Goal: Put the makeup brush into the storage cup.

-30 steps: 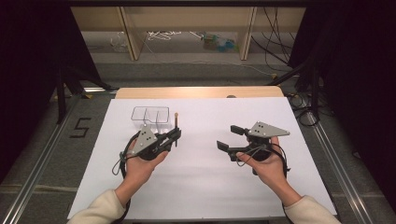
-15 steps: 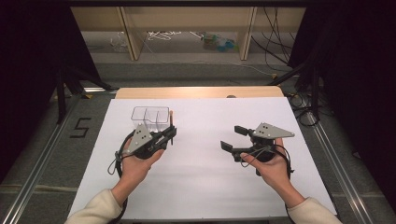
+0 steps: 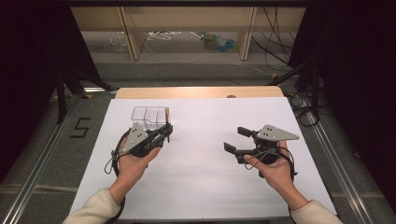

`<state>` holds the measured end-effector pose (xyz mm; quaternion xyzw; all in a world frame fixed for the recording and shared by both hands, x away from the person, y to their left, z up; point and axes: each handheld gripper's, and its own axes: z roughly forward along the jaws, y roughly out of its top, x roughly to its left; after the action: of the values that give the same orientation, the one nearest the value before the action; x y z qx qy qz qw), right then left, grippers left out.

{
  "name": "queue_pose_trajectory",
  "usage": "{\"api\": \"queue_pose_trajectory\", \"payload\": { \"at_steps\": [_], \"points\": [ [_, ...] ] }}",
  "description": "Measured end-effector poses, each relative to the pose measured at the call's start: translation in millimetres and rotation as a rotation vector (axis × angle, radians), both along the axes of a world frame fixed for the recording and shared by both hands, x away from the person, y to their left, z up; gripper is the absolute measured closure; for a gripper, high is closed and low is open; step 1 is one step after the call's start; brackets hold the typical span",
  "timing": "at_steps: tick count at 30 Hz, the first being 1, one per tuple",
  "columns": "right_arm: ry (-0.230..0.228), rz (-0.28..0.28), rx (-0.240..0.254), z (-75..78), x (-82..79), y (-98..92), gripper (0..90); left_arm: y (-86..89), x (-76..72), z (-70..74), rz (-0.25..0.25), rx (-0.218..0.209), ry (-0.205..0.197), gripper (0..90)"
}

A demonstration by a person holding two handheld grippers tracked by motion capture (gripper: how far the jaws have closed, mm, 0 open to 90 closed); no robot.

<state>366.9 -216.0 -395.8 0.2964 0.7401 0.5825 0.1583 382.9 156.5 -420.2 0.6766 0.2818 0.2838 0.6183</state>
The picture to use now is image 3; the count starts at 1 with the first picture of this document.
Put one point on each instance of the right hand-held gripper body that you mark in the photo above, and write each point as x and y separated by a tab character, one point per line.
275	133

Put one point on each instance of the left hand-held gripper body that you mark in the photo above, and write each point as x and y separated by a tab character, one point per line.
137	137

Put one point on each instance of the black pencil with tan end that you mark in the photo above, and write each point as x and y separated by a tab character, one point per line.
167	116

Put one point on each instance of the clear plastic divided organizer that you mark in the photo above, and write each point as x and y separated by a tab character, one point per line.
149	116

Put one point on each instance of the person's left hand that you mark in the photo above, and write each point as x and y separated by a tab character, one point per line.
134	168

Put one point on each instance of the person's right hand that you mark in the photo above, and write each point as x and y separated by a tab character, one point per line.
278	174

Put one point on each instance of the white table mat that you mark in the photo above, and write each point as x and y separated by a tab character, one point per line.
199	174

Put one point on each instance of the wooden table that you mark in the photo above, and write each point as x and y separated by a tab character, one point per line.
199	92

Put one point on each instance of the black metal stand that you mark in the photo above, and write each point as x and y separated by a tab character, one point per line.
61	96
315	90

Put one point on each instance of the colourful plastic bag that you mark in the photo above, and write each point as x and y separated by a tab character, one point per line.
219	43

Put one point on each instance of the black curtain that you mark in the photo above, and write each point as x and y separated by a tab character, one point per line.
358	87
31	77

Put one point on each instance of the clear plastic bag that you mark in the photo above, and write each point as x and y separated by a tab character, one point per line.
119	43

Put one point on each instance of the wooden shelf unit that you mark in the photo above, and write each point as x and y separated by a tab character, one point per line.
186	18

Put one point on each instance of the aluminium floor rail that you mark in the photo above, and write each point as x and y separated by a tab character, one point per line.
34	174
339	174

